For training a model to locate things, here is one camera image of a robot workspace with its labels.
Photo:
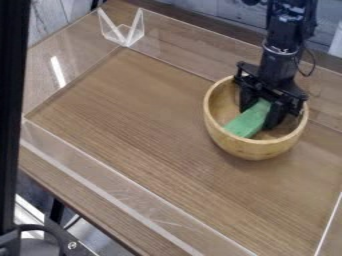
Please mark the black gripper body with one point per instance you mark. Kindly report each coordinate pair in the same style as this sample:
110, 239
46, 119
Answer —
286, 91

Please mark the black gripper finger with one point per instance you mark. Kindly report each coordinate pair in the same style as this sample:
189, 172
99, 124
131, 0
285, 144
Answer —
249, 95
279, 110

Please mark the green rectangular block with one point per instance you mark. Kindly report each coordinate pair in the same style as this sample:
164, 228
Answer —
249, 122

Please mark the brown wooden bowl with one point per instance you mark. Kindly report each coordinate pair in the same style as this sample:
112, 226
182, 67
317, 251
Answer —
266, 144

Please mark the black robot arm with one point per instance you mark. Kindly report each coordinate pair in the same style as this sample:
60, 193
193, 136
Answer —
270, 81

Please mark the black table leg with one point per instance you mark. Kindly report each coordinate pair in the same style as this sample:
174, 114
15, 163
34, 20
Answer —
56, 211

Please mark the clear acrylic corner bracket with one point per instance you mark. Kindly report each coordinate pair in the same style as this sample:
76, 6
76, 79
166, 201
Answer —
122, 34

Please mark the clear acrylic tray wall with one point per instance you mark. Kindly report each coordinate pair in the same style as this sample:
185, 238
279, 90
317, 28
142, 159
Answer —
127, 211

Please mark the black metal frame post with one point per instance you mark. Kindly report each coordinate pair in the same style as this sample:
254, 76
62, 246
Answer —
14, 40

